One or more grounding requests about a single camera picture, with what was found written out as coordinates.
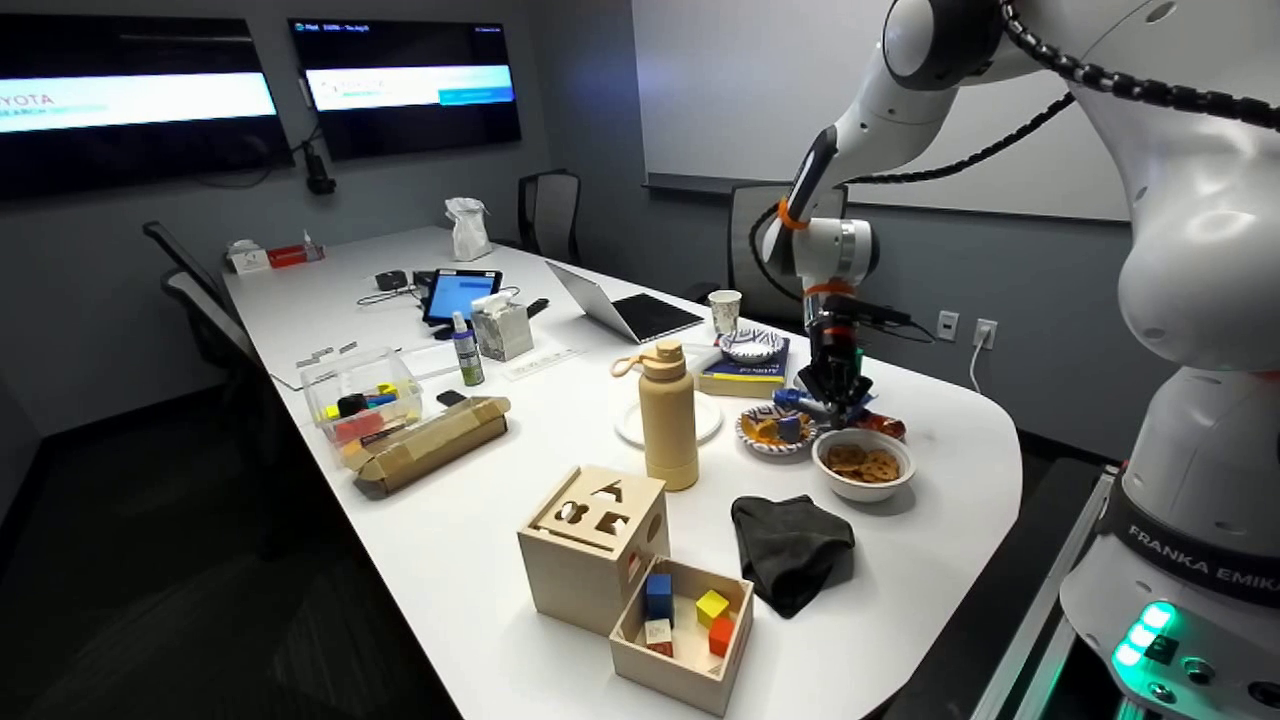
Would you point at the grey mesh office chair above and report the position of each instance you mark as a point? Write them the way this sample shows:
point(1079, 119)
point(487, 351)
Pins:
point(741, 226)
point(554, 213)
point(183, 258)
point(209, 313)

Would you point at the tan water bottle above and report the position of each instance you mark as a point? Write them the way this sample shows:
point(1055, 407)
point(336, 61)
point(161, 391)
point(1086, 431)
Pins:
point(668, 426)

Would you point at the red snack bag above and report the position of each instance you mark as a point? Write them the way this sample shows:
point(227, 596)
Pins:
point(890, 426)

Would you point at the wooden shape sorter box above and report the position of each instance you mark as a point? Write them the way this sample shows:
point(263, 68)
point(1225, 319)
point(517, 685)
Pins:
point(572, 566)

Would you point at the patterned bowl of orange snacks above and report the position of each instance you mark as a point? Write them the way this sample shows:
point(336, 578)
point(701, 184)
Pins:
point(755, 433)

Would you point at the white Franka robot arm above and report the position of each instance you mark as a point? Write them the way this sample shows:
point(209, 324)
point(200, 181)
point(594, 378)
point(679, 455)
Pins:
point(1200, 264)

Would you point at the blue wooden block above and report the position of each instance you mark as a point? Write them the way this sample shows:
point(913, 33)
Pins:
point(656, 594)

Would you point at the tablet with blue screen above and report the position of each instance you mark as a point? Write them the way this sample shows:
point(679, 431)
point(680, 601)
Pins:
point(462, 292)

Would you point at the white plastic bag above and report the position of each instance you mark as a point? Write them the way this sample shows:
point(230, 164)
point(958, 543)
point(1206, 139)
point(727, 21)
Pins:
point(468, 229)

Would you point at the orange wooden block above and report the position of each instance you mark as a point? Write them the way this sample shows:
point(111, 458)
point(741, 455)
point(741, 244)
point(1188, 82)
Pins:
point(723, 634)

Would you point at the flat red box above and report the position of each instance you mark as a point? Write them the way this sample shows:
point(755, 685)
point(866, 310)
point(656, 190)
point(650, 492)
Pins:
point(288, 253)

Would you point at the black marker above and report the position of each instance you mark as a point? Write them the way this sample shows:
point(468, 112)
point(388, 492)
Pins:
point(537, 306)

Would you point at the small white box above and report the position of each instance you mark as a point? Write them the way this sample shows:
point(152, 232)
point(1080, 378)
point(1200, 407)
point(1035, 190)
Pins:
point(249, 258)

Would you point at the dark grey cloth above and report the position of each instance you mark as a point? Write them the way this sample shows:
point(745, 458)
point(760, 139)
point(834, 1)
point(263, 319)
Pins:
point(791, 547)

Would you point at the wooden block tray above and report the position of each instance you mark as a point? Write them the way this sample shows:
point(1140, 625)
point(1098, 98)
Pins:
point(666, 674)

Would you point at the wall monitor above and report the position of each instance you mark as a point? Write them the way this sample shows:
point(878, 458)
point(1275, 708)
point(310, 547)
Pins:
point(403, 87)
point(132, 101)

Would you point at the white wall outlet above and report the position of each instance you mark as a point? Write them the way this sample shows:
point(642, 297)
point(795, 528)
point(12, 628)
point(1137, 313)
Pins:
point(945, 324)
point(987, 335)

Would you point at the small black device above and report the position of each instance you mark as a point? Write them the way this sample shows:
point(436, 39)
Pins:
point(388, 281)
point(424, 277)

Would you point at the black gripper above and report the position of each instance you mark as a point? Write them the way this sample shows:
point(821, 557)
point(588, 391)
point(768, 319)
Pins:
point(839, 340)

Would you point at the open grey laptop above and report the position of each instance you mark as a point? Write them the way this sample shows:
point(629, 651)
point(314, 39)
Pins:
point(653, 319)

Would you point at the white bowl of pretzels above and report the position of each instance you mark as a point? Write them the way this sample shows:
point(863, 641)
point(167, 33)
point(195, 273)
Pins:
point(834, 478)

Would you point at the yellow wooden block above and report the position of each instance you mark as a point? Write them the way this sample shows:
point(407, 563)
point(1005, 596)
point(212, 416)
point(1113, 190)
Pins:
point(715, 604)

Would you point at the paper coffee cup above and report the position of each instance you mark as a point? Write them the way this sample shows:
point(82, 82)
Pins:
point(727, 313)

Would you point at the white tissue box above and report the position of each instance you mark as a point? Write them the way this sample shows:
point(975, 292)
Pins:
point(501, 331)

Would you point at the white round plate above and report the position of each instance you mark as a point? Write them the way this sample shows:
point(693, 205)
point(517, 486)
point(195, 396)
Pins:
point(629, 431)

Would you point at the red and white block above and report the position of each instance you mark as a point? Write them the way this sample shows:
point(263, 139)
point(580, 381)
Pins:
point(662, 634)

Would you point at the blue book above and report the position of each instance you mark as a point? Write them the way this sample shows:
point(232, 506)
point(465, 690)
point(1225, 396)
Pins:
point(741, 387)

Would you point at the whiteboard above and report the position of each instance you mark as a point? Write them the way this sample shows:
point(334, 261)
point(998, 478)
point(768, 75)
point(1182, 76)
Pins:
point(723, 92)

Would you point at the small spray bottle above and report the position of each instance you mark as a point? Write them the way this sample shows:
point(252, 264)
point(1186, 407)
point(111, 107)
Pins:
point(468, 357)

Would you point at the clear plastic container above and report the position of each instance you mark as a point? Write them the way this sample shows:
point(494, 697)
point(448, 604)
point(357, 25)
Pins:
point(363, 402)

